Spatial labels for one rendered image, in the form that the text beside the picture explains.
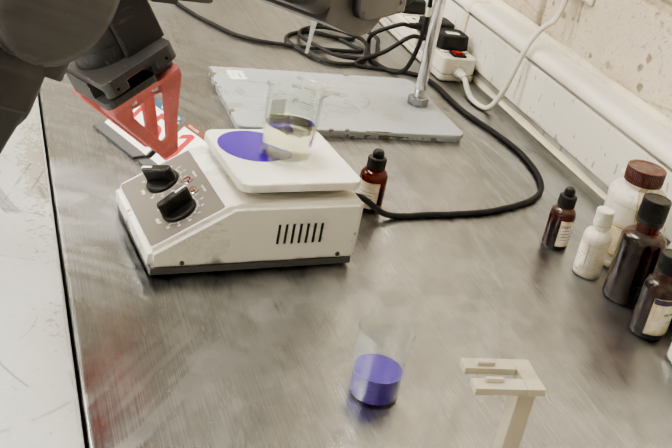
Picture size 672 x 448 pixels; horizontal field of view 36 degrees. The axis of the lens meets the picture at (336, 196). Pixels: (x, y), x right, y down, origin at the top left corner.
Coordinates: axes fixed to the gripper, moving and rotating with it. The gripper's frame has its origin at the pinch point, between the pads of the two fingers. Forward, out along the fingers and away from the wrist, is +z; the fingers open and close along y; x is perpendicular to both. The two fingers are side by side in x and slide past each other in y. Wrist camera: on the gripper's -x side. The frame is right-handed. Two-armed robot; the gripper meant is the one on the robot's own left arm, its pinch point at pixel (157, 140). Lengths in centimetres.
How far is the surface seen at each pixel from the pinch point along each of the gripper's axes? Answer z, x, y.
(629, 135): 31, -49, -4
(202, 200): 7.4, -1.1, -0.1
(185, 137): 11.5, -8.1, 18.4
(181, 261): 9.8, 3.8, -2.3
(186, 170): 7.3, -2.7, 5.5
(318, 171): 10.3, -11.3, -3.1
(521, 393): 6.9, -1.7, -39.1
